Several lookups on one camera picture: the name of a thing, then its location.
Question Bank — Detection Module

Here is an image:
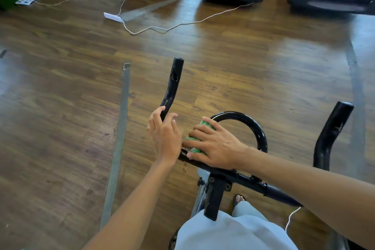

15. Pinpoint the person's left forearm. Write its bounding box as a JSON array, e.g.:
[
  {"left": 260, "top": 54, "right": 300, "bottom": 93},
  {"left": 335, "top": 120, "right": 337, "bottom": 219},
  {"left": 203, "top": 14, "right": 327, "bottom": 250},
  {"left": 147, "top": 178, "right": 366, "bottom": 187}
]
[{"left": 85, "top": 159, "right": 177, "bottom": 250}]

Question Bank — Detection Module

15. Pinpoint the white floor cable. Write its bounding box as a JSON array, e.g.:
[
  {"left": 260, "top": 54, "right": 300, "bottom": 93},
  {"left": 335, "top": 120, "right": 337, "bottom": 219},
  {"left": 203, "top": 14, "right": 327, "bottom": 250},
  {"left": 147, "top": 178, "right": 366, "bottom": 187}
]
[{"left": 35, "top": 0, "right": 291, "bottom": 36}]

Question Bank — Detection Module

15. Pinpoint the person's right hand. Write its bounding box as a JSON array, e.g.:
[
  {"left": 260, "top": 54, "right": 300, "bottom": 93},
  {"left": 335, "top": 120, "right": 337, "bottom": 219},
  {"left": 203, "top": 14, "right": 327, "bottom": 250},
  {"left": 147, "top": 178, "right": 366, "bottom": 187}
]
[{"left": 182, "top": 117, "right": 253, "bottom": 170}]

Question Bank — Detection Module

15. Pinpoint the red and grey spin bike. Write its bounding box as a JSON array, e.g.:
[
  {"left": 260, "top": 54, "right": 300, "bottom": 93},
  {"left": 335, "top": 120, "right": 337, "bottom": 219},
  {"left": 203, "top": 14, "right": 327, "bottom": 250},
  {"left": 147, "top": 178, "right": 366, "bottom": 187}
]
[{"left": 159, "top": 57, "right": 355, "bottom": 250}]

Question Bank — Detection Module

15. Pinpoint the person's right forearm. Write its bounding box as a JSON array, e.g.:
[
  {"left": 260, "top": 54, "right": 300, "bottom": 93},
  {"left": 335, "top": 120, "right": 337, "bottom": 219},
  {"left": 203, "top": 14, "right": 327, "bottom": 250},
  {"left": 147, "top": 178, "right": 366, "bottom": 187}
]
[{"left": 246, "top": 147, "right": 375, "bottom": 248}]

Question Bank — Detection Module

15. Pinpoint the person's left hand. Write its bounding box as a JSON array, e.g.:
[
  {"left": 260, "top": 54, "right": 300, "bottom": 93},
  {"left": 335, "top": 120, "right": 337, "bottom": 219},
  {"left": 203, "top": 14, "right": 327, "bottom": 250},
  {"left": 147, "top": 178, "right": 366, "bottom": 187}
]
[{"left": 146, "top": 106, "right": 184, "bottom": 168}]

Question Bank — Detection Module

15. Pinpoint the white power strip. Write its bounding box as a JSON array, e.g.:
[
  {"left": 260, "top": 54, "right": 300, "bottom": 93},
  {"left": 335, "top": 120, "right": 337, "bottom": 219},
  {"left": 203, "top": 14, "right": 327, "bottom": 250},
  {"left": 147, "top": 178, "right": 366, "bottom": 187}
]
[{"left": 104, "top": 12, "right": 125, "bottom": 23}]

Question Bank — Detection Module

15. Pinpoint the green checkered cleaning cloth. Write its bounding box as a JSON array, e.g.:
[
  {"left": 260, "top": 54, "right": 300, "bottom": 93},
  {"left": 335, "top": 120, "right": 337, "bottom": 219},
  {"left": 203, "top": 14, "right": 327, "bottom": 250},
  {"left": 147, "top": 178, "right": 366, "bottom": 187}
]
[{"left": 186, "top": 120, "right": 212, "bottom": 155}]

